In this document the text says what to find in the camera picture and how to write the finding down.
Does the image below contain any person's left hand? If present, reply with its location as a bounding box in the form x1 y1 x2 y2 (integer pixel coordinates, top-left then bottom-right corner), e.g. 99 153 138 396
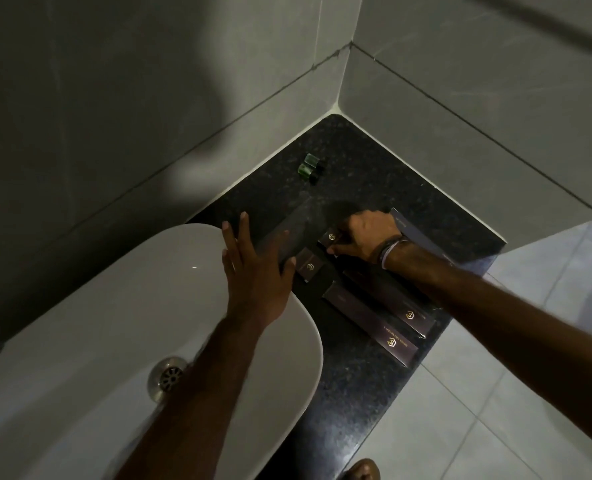
220 212 297 329

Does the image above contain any person's right hand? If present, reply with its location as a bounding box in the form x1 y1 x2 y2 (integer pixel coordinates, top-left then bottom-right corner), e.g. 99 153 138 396
327 210 403 264

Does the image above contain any small dark box gold emblem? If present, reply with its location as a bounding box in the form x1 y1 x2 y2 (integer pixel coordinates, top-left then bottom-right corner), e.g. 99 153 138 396
295 247 327 285
317 227 347 251

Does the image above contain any person's right forearm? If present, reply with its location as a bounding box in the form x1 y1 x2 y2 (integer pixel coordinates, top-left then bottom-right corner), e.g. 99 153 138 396
383 242 592 458

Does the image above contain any person's left forearm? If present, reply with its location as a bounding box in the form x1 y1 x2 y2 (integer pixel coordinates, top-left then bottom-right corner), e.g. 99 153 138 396
115 310 289 480

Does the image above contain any black wristband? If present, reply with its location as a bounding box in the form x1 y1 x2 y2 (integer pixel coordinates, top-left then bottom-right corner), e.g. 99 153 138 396
375 236 404 264

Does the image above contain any white wristband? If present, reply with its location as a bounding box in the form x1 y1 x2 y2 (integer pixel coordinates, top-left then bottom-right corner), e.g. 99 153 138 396
381 239 409 271

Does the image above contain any long dark box gold emblem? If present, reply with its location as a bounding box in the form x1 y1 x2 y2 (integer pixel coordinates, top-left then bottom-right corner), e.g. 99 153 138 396
342 269 437 341
322 280 420 368

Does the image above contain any flat purple box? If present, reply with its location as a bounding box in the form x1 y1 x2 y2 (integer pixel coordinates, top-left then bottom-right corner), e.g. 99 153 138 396
389 207 477 266

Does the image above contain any metal sink drain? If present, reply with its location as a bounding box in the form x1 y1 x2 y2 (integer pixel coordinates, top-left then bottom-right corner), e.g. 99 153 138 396
147 357 190 406

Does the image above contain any white ceramic sink basin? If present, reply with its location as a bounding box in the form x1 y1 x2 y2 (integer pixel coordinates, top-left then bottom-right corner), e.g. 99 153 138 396
0 223 324 480

